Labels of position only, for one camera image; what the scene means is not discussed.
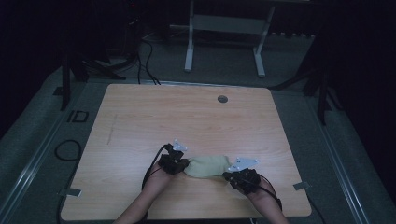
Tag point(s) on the black floor tape marks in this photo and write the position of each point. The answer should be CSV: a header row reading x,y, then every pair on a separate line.
x,y
77,116

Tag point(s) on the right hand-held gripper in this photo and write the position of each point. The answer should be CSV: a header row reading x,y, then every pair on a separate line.
x,y
244,180

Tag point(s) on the pale yellow cloth pouch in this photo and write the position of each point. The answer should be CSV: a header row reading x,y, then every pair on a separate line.
x,y
207,166

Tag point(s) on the person's right hand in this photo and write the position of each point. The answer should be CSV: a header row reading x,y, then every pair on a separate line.
x,y
263,194

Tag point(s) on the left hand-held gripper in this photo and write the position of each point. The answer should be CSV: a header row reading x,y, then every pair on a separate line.
x,y
172,163

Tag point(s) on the metal floor rail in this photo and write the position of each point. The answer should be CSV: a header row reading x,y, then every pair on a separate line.
x,y
28,174
339,165

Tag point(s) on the grey tape piece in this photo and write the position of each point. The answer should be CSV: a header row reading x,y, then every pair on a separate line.
x,y
71,192
301,186

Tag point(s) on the white metal desk frame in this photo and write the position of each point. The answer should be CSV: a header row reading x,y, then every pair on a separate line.
x,y
229,24

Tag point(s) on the person's left hand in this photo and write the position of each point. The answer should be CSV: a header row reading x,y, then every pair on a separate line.
x,y
158,183

